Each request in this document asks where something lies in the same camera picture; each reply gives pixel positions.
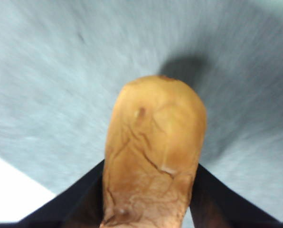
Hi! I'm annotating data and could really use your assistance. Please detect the brown potato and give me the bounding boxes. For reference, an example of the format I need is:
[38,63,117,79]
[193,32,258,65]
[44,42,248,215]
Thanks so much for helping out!
[100,75,208,228]

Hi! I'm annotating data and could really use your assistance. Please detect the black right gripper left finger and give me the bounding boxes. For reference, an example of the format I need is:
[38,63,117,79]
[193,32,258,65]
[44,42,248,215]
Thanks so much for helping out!
[0,159,106,228]

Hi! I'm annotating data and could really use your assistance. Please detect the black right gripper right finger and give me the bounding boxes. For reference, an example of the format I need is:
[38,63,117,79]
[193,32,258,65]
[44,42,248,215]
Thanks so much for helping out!
[189,163,283,228]

